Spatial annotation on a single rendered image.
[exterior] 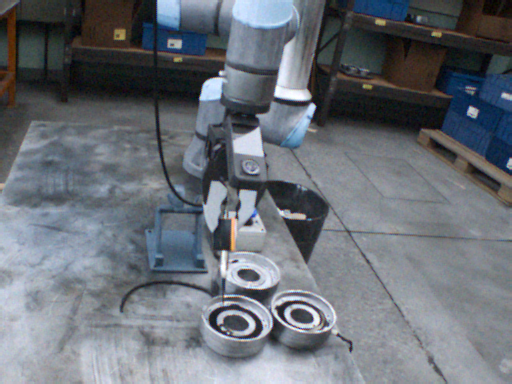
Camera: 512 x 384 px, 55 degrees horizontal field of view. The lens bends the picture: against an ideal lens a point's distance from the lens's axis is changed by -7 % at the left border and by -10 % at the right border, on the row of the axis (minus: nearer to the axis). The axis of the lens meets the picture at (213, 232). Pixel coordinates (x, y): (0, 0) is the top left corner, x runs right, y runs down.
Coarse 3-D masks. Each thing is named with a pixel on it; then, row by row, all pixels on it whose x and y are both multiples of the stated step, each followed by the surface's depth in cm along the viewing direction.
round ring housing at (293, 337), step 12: (276, 300) 83; (312, 300) 85; (324, 300) 84; (276, 312) 81; (288, 312) 82; (300, 312) 84; (312, 312) 83; (324, 312) 83; (276, 324) 79; (300, 324) 79; (312, 324) 80; (276, 336) 80; (288, 336) 78; (300, 336) 77; (312, 336) 77; (324, 336) 78; (300, 348) 79
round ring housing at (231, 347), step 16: (208, 304) 79; (224, 304) 81; (240, 304) 82; (256, 304) 81; (208, 320) 77; (224, 320) 79; (240, 320) 80; (208, 336) 75; (224, 336) 73; (224, 352) 75; (240, 352) 74; (256, 352) 77
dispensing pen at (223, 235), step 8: (224, 200) 80; (224, 208) 80; (224, 216) 80; (224, 224) 78; (216, 232) 81; (224, 232) 78; (216, 240) 80; (224, 240) 78; (216, 248) 80; (224, 248) 78; (224, 256) 80; (224, 264) 80; (224, 272) 80; (224, 280) 80; (224, 288) 80
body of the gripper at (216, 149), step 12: (228, 108) 75; (240, 108) 69; (252, 108) 69; (264, 108) 70; (216, 132) 75; (216, 144) 74; (204, 156) 80; (216, 156) 74; (264, 156) 74; (216, 168) 74
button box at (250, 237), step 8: (232, 216) 102; (248, 224) 100; (256, 224) 101; (240, 232) 98; (248, 232) 98; (256, 232) 99; (264, 232) 99; (240, 240) 99; (248, 240) 99; (256, 240) 99; (264, 240) 100; (240, 248) 100; (248, 248) 100; (256, 248) 100
